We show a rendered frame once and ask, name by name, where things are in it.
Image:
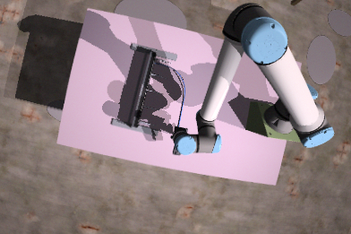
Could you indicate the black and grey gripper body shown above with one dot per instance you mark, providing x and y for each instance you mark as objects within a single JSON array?
[{"x": 179, "y": 129}]

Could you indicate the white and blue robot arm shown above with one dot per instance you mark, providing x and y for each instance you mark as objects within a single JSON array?
[{"x": 264, "y": 41}]

